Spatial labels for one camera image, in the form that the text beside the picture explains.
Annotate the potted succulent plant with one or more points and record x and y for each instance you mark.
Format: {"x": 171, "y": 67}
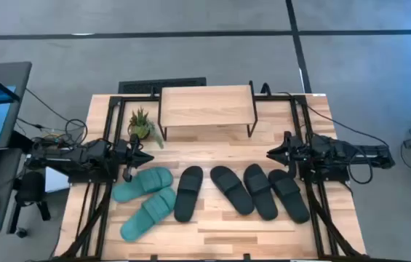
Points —
{"x": 139, "y": 125}

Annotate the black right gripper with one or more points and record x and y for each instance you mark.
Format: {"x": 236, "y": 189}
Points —
{"x": 291, "y": 153}

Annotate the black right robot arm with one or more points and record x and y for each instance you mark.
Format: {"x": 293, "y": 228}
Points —
{"x": 332, "y": 153}

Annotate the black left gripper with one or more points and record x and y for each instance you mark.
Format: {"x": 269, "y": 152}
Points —
{"x": 129, "y": 153}

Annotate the wooden shelf black metal frame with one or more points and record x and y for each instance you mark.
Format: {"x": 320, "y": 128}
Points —
{"x": 205, "y": 105}

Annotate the green rubber slide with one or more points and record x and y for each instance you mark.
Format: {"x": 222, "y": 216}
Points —
{"x": 147, "y": 214}
{"x": 147, "y": 182}

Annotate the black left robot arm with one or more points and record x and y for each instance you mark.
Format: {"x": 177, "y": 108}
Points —
{"x": 81, "y": 160}

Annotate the black rubber slide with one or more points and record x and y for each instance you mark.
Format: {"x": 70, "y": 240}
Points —
{"x": 289, "y": 196}
{"x": 188, "y": 196}
{"x": 232, "y": 189}
{"x": 259, "y": 193}

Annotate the black floor grille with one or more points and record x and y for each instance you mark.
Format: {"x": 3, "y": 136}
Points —
{"x": 143, "y": 86}

